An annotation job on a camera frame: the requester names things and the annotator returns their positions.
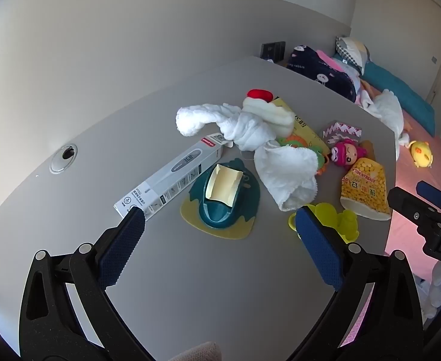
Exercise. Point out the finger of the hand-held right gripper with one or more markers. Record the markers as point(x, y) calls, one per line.
point(406, 203)
point(433, 193)

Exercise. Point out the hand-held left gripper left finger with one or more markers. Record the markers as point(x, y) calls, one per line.
point(124, 248)

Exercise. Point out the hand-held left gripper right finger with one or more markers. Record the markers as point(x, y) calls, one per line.
point(318, 248)

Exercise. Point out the yellow green rubber toy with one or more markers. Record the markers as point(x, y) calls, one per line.
point(340, 225)

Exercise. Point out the yellow corn snack bag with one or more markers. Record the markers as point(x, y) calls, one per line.
point(367, 191)

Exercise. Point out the white thermometer box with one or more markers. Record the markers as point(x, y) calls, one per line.
point(175, 173)

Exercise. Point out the teal dinosaur sticky note holder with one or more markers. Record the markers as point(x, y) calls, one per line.
point(220, 210)

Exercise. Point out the orange green toy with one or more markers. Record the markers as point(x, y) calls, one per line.
point(297, 142)

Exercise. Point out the white towel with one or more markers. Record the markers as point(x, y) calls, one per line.
point(258, 135)

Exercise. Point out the yellow chick plush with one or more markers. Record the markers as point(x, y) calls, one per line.
point(421, 154)

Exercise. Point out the white plush toy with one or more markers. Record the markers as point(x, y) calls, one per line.
point(435, 289)

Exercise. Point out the pink doll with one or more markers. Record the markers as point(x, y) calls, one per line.
point(348, 154)

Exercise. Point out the white goose plush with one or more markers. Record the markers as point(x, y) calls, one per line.
point(387, 109)

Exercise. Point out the teal cushion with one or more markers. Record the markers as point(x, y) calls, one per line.
point(401, 94)

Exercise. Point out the yellow packet with red cap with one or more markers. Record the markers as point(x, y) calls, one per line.
point(310, 131)

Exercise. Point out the navy printed blanket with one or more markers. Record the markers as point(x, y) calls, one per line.
point(318, 71)

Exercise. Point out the checkered patchwork pillow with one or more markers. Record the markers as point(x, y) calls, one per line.
point(352, 52)

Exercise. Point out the pink fleece blanket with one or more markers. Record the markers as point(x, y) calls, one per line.
point(327, 59)

